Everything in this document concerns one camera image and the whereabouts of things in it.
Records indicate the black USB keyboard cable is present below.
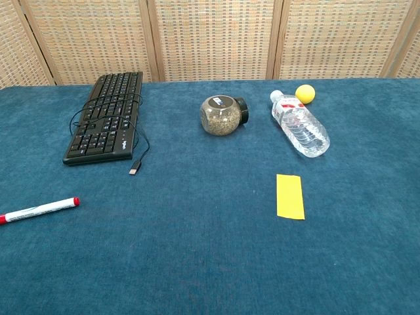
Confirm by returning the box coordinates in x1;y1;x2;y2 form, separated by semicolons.
68;93;151;176

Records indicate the yellow foam ball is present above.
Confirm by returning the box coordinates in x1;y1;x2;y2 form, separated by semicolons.
295;84;316;105

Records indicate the round glass jar black lid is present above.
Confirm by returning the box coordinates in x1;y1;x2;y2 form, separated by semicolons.
199;94;250;136

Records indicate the clear plastic water bottle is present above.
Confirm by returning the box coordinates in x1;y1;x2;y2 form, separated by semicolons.
270;89;331;159

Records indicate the red white marker pen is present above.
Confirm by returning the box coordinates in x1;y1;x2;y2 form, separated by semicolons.
0;196;81;226

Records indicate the small yellow block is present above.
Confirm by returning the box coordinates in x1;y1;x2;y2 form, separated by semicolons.
276;173;306;221

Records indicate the black computer keyboard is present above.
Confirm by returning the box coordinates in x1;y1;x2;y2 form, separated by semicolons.
62;71;144;166

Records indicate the blue plush table cloth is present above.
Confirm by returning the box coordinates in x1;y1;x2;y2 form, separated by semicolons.
0;77;420;315

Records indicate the woven folding screen panel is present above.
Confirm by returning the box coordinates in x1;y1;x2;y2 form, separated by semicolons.
19;0;165;85
380;19;420;79
0;0;55;89
147;0;284;82
274;0;420;79

